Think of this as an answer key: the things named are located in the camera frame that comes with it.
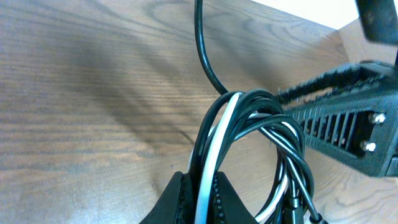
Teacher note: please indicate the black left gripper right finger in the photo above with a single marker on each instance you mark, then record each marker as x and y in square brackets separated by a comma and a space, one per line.
[227, 206]

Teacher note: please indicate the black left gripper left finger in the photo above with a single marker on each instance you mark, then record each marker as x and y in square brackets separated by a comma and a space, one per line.
[176, 203]

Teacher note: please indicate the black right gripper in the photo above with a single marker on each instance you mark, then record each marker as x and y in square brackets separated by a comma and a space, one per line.
[360, 132]

